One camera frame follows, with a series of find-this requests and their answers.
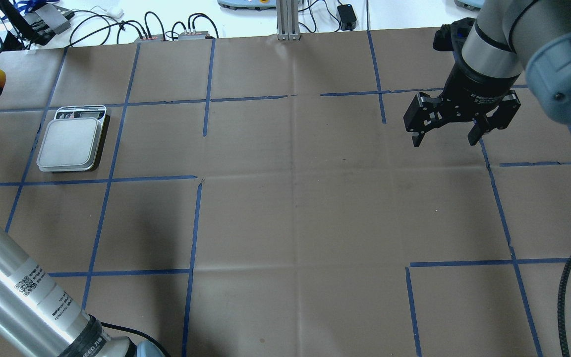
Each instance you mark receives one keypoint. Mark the grey usb hub box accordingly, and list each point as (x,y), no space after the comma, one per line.
(193,35)

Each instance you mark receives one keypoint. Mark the black power adapter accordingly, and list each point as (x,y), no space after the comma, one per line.
(347,17)

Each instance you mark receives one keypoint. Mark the silver digital kitchen scale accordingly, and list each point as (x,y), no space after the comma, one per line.
(72,140)

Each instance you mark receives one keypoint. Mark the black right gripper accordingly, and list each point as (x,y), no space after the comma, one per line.
(473,88)

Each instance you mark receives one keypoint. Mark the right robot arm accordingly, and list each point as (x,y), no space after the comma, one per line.
(507,39)

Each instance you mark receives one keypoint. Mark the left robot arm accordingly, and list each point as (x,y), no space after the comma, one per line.
(41,319)

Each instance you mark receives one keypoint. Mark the aluminium profile post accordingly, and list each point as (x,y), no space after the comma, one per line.
(287,20)

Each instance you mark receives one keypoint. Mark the grey device with cables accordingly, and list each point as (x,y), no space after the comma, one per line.
(44,23)

